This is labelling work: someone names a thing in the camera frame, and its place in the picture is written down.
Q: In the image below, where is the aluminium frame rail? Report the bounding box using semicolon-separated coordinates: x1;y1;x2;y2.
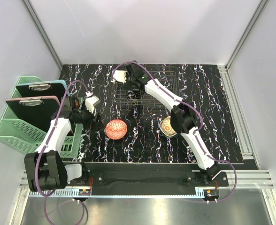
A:
19;170;275;197

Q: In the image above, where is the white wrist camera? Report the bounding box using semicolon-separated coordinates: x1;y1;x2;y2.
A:
111;70;127;83
84;95;100;113

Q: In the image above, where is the black marble pattern mat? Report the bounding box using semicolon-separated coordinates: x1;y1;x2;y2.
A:
60;64;243;164

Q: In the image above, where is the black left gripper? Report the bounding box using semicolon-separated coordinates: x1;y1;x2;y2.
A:
75;101;105;132

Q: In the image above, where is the pink edged black clipboard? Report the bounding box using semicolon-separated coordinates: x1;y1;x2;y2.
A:
6;96;60;132

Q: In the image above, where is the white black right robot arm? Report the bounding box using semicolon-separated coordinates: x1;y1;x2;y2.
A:
125;61;221;186

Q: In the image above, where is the blue edged black clipboard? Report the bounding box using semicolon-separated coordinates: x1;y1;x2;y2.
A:
16;80;67;102

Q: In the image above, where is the yellow floral scalloped bowl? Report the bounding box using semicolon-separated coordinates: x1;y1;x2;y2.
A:
159;116;177;138

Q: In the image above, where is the grey wire dish rack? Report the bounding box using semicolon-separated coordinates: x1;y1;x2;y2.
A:
107;64;180;107

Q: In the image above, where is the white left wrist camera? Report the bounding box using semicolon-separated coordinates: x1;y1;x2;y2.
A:
84;95;100;113

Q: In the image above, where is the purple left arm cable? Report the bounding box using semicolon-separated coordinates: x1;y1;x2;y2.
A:
34;80;92;223

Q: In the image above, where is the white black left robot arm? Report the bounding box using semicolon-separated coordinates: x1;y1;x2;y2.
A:
24;95;104;193

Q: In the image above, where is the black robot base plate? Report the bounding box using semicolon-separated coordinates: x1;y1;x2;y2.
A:
62;169;229;187

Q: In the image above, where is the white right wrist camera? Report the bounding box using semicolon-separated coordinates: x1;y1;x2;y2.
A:
111;70;127;83

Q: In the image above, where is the red patterned bowl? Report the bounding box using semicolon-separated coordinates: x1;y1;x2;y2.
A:
105;119;128;140

